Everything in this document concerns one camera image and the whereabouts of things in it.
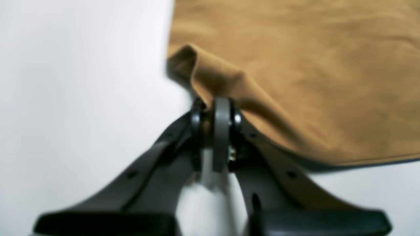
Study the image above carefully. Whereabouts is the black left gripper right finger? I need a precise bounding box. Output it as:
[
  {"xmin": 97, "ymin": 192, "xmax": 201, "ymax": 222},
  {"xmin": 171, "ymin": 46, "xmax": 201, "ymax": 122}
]
[{"xmin": 213, "ymin": 97, "xmax": 392, "ymax": 236}]

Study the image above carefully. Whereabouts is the brown T-shirt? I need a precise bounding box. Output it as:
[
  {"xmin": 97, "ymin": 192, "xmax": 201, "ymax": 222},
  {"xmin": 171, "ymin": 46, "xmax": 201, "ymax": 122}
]
[{"xmin": 168, "ymin": 0, "xmax": 420, "ymax": 166}]

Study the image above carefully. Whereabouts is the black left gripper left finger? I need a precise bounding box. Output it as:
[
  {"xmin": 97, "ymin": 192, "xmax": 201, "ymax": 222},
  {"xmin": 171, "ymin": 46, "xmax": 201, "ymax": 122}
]
[{"xmin": 33, "ymin": 98, "xmax": 205, "ymax": 236}]

